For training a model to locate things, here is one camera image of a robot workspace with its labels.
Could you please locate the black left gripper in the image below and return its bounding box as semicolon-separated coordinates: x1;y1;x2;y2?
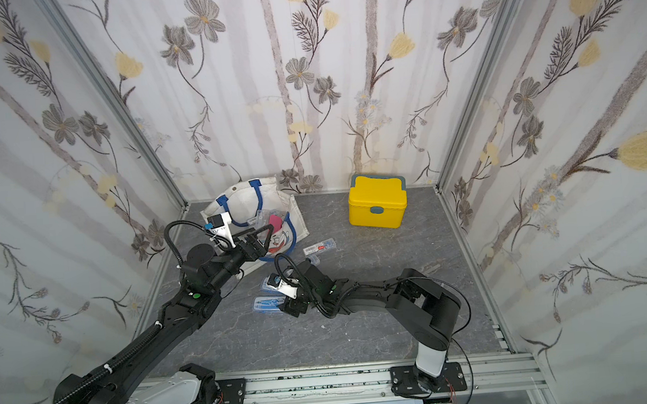
202;224;275;296

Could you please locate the pink compass case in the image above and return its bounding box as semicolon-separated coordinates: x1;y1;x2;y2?
268;214;284;234

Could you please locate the small blue clear case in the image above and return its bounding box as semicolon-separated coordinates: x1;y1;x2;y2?
302;238;336;257

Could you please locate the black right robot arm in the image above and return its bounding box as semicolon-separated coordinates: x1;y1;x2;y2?
267;261;462;380

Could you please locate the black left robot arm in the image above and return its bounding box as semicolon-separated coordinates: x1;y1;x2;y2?
52;225;273;404

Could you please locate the white canvas tote bag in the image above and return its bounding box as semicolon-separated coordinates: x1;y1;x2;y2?
201;177;310;272

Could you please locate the blue compass case upper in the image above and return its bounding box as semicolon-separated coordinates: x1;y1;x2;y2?
260;275;281;295

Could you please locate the blue compass case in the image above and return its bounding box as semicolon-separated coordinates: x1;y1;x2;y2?
253;295;286;314
260;275;281;295

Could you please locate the blue compass case lower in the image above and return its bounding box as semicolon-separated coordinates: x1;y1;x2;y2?
253;295;286;314

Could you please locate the red label clear case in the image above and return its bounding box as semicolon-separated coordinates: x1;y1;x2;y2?
306;255;320;266

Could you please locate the yellow storage box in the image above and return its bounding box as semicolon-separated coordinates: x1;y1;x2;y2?
348;174;408;229

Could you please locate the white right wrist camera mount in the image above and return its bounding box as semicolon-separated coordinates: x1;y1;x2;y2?
272;274;298;299

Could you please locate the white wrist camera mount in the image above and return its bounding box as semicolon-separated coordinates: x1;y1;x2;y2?
272;274;298;299
205;212;234;245

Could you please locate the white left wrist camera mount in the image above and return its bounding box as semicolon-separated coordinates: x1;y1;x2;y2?
205;212;234;245

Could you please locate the black corrugated cable conduit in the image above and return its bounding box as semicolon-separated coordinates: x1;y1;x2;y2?
162;217;217;270

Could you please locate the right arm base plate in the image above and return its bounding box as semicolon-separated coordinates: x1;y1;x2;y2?
389;362;469;398

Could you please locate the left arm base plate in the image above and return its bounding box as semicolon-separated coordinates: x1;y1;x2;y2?
209;378;246;404

